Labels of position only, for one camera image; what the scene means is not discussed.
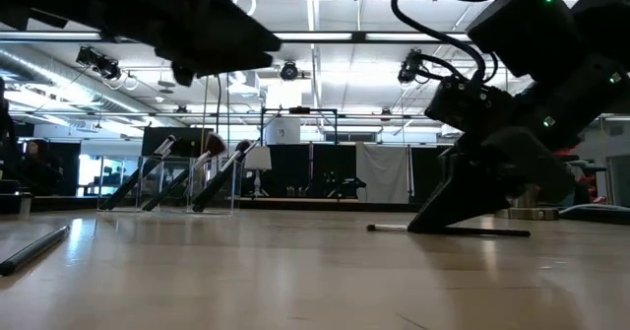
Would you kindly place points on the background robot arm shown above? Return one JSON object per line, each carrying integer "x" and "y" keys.
{"x": 344, "y": 184}

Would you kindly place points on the white hanging cloth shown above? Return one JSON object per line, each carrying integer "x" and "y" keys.
{"x": 381, "y": 172}

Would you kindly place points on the black fan makeup brush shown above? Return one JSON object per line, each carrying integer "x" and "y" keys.
{"x": 172, "y": 185}

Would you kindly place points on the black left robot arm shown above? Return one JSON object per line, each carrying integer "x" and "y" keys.
{"x": 74, "y": 0}

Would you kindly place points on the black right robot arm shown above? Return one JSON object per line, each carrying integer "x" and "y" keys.
{"x": 522, "y": 24}

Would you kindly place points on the thin black stand frame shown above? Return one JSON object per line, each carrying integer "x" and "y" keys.
{"x": 300, "y": 110}

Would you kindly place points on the white shade table lamp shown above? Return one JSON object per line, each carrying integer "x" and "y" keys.
{"x": 258, "y": 157}

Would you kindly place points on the person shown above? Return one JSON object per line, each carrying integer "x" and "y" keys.
{"x": 42, "y": 167}

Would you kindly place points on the clear acrylic brush holder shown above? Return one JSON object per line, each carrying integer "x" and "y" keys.
{"x": 123, "y": 172}

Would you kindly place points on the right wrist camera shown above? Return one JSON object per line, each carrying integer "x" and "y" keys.
{"x": 467, "y": 106}

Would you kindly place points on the black partition panel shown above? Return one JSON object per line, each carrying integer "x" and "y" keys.
{"x": 71, "y": 170}
{"x": 428, "y": 172}
{"x": 295, "y": 167}

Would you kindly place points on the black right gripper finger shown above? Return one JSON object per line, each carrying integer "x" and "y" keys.
{"x": 462, "y": 192}
{"x": 429, "y": 192}

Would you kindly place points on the thin black makeup brush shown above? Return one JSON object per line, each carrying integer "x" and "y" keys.
{"x": 34, "y": 248}

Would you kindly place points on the white square box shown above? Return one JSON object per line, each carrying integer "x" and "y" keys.
{"x": 283, "y": 130}

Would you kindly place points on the red storage rack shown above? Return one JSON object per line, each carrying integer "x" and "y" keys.
{"x": 593, "y": 184}

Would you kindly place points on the black wall monitor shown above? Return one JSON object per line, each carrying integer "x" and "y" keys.
{"x": 147, "y": 138}

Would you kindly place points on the white globe lamp brass base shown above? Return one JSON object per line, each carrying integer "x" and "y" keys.
{"x": 531, "y": 214}

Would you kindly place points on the black ceiling camera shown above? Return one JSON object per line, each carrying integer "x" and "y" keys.
{"x": 98, "y": 64}

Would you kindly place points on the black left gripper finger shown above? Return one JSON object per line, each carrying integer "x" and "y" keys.
{"x": 236, "y": 54}
{"x": 231, "y": 15}

